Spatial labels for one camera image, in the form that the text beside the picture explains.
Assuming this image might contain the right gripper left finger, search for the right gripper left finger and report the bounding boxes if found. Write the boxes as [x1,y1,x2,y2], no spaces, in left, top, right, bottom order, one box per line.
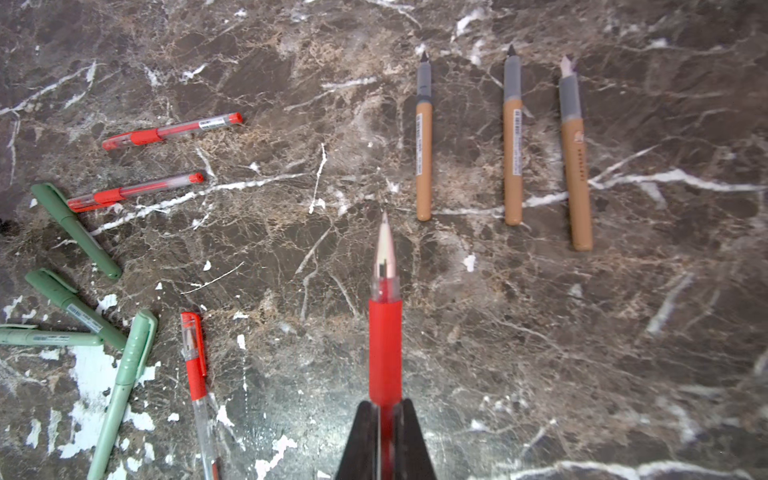
[335,401,380,480]

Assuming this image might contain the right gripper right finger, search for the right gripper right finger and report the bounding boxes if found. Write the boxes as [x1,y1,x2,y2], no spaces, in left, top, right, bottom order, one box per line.
[395,399,437,480]

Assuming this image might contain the red gel pen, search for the red gel pen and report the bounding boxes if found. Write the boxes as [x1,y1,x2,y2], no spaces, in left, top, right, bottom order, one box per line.
[181,312,220,479]
[66,172,206,213]
[102,112,243,151]
[369,215,402,479]

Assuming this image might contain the tan pen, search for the tan pen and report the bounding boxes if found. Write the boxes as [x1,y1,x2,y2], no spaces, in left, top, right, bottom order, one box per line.
[415,52,433,221]
[503,45,523,226]
[558,56,593,252]

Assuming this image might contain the green pen vertical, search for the green pen vertical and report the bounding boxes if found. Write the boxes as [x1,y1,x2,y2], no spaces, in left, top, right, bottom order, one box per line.
[87,309,158,480]

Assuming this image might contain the green pen middle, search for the green pen middle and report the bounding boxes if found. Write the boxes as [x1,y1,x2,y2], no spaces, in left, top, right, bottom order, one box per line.
[25,268,127,352]

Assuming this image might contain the green pen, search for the green pen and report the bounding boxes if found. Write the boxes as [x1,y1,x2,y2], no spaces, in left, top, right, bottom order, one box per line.
[0,324,104,347]
[31,183,122,280]
[25,268,127,352]

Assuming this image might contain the green pen lower left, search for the green pen lower left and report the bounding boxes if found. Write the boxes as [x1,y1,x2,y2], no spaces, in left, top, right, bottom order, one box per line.
[0,324,104,347]

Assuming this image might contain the green pen upper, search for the green pen upper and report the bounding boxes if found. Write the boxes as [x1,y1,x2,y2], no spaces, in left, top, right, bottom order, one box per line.
[31,183,122,280]

